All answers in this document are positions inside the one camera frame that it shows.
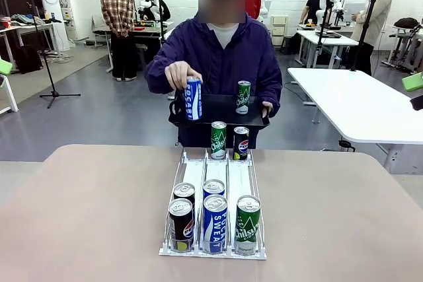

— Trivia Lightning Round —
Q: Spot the person's right hand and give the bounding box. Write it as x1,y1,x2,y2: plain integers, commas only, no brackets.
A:
164,61,204,91

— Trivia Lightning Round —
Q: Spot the man in beige jacket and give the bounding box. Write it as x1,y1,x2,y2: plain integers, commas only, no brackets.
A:
350,0,394,77

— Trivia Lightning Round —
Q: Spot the green Chilsung cider can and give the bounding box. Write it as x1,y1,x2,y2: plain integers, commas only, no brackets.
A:
235,195,262,256
210,121,227,160
235,80,251,115

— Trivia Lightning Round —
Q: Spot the person's right forearm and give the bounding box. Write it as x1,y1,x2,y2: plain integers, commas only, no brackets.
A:
144,57,186,95

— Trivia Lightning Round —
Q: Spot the man in plaid shirt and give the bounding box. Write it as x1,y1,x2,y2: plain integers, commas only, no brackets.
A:
100,0,138,82

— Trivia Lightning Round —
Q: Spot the white can dispenser rack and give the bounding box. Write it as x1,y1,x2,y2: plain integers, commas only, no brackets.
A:
159,148,268,260

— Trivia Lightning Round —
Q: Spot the large white table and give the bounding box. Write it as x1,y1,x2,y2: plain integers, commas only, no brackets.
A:
286,67,423,174

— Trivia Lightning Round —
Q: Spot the black bag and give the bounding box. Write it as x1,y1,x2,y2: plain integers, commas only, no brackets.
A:
15,44,44,75

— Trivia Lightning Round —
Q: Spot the black backpack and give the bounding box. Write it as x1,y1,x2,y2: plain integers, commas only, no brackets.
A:
393,17,420,30

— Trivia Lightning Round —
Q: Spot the black Pepsi can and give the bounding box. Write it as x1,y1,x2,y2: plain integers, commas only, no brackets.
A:
233,126,250,161
168,197,195,252
173,182,196,209

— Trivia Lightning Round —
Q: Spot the person in purple jacket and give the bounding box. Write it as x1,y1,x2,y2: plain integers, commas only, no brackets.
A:
144,0,284,149

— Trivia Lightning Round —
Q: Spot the white table with clutter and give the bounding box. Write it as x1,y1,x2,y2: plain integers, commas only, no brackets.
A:
0,21,62,69

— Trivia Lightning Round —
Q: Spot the person's left forearm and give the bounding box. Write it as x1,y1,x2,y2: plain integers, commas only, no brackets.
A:
261,72,284,113

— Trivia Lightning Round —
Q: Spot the black pole stand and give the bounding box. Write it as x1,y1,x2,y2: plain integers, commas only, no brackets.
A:
157,0,167,45

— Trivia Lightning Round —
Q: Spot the white drawer unit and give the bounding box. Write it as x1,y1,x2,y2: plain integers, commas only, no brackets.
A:
270,15,289,47

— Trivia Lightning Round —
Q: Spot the black microphone stand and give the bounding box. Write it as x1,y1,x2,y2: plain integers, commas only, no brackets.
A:
26,1,82,109

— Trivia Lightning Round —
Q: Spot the black camera stand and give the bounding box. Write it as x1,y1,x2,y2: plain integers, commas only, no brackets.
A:
312,0,348,68

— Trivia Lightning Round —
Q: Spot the black plastic serving tray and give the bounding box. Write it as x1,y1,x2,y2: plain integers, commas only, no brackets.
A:
168,93,271,129

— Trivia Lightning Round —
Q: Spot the person in black shirt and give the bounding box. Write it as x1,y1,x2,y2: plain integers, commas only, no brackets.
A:
299,0,331,25

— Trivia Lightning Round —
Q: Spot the person's left hand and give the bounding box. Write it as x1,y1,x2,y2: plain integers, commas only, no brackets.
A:
260,100,274,120

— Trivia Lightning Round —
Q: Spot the black tripod pole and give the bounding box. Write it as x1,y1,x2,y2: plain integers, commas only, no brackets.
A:
350,0,381,72

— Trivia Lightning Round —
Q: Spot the pile of clothes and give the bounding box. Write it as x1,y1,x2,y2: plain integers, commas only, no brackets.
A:
11,13,47,27

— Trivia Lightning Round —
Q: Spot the long white table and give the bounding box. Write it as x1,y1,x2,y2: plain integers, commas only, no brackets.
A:
295,29,360,68

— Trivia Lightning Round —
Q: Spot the grey work table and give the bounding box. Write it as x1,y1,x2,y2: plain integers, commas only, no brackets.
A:
105,20,175,73

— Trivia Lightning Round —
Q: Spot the blue Pocari Sweat can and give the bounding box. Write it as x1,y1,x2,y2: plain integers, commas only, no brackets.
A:
182,76,203,121
202,179,226,199
202,194,229,254

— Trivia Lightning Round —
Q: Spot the white table leg frame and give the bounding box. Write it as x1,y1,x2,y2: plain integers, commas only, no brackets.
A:
0,75,20,114

